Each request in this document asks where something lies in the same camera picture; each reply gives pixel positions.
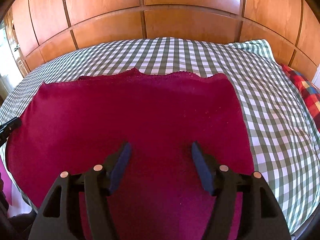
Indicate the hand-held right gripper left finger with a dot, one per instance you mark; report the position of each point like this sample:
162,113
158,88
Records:
120,170

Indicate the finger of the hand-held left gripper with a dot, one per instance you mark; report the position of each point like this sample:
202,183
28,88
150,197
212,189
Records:
11,125

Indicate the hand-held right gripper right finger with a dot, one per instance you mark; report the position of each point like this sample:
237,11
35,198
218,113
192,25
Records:
202,170

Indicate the dark red cloth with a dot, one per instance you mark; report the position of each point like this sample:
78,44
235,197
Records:
150,110

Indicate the wooden door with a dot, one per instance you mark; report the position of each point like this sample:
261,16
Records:
17,63

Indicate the green checkered bed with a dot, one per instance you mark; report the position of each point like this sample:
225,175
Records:
275,130

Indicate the multicoloured checkered pillow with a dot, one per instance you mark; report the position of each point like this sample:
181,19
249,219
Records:
302,85

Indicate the green checkered pillow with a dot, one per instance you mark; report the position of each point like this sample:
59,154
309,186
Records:
252,46

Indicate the wooden wardrobe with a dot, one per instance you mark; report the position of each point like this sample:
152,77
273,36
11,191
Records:
175,22

